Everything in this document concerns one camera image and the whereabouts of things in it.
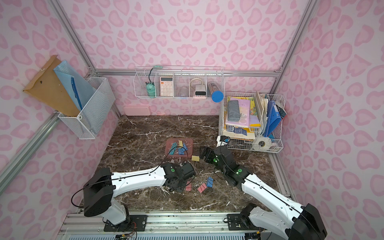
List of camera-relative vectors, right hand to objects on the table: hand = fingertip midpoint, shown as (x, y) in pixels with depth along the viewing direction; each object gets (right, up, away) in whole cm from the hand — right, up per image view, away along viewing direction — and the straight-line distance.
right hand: (204, 149), depth 78 cm
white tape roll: (+41, -1, +18) cm, 45 cm away
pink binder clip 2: (-1, -22, +6) cm, 23 cm away
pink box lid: (-55, +24, +40) cm, 73 cm away
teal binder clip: (-19, -1, +23) cm, 30 cm away
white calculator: (-23, +38, +17) cm, 47 cm away
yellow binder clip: (-15, +1, +23) cm, 27 cm away
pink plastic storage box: (-9, +1, +23) cm, 25 cm away
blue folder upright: (+42, +17, +12) cm, 47 cm away
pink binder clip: (-8, -22, +4) cm, 24 cm away
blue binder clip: (-14, -4, +21) cm, 26 cm away
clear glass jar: (-12, +34, +18) cm, 41 cm away
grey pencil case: (+18, +21, +11) cm, 30 cm away
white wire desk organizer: (+34, +27, +10) cm, 45 cm away
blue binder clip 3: (+4, -20, +8) cm, 22 cm away
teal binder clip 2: (-20, -4, +20) cm, 28 cm away
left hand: (-13, -19, +4) cm, 23 cm away
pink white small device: (-2, +32, +11) cm, 34 cm away
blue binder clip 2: (-12, -1, +23) cm, 26 cm away
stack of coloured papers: (+27, +18, +12) cm, 35 cm away
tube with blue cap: (+8, +30, +7) cm, 32 cm away
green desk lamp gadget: (-32, +36, +13) cm, 50 cm away
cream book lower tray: (+20, +8, +10) cm, 24 cm away
